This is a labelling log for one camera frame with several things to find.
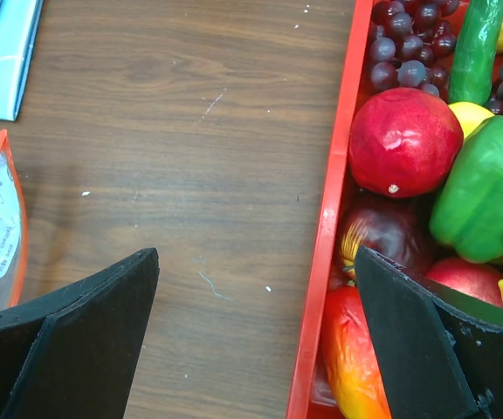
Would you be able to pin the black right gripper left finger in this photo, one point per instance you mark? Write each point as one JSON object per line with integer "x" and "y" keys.
{"x": 72, "y": 353}

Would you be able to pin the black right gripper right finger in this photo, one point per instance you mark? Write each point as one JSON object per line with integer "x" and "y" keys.
{"x": 439, "y": 351}

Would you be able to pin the green bell pepper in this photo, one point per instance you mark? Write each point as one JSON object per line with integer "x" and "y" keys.
{"x": 468, "y": 214}

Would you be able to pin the red pomegranate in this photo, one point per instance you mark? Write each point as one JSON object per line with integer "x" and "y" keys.
{"x": 403, "y": 142}

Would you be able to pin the green chili pepper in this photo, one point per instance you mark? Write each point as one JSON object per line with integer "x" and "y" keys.
{"x": 472, "y": 68}

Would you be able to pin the pink red peach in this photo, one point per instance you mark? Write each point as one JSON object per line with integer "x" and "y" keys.
{"x": 476, "y": 280}

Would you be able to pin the orange red mango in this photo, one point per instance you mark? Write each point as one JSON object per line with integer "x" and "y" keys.
{"x": 352, "y": 369}

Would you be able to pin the red plastic tray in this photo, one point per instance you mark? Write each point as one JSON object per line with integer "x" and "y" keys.
{"x": 337, "y": 195}

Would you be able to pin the yellow lemon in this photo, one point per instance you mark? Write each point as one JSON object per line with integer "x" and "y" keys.
{"x": 469, "y": 115}

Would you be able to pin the light blue placemat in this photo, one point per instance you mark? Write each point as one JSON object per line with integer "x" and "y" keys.
{"x": 18, "y": 30}

